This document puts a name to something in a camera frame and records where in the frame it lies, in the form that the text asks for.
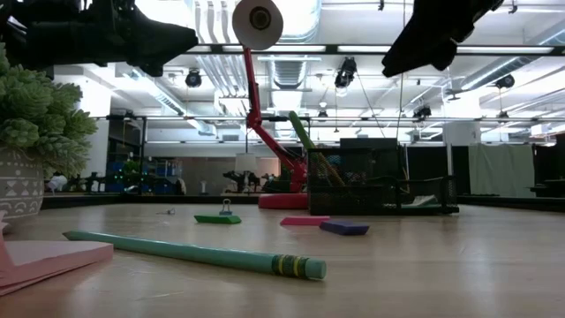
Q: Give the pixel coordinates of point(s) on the potted green succulent plant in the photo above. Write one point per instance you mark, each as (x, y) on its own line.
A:
(31, 115)

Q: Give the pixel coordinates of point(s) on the green curtain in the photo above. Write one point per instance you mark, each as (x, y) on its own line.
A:
(499, 170)

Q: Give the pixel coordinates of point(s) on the black metal table frame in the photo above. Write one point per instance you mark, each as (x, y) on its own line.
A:
(132, 201)

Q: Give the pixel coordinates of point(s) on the green eraser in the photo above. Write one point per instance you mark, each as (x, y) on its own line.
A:
(217, 219)

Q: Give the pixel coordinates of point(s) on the pink sticky note pad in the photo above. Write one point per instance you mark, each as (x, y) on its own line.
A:
(53, 258)

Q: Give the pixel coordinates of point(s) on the black shelving rack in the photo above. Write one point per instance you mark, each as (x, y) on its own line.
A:
(115, 146)

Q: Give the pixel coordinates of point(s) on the pink eraser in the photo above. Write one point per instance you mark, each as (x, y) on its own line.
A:
(304, 221)

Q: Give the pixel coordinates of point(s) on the teal pencil with eraser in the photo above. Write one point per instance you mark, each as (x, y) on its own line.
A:
(198, 255)

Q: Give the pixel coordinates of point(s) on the blue binder clip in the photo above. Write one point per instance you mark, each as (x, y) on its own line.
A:
(226, 211)

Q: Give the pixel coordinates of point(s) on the black partition panel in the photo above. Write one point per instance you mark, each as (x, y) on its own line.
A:
(428, 161)

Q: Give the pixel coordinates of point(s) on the red desk lamp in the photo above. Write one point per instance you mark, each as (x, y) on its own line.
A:
(258, 22)

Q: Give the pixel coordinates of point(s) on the black mesh desk organizer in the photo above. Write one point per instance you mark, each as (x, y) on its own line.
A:
(353, 196)

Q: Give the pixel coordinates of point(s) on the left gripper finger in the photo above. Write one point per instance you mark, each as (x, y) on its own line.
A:
(170, 34)
(170, 51)

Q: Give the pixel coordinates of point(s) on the blue storage bins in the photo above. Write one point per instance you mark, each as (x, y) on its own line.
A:
(165, 170)

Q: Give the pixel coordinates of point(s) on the black ceiling spotlight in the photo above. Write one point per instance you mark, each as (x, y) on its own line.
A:
(504, 81)
(193, 78)
(345, 73)
(422, 112)

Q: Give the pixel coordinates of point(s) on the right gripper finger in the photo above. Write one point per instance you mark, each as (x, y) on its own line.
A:
(410, 62)
(399, 46)

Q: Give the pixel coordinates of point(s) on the purple eraser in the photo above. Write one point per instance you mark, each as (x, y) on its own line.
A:
(344, 228)

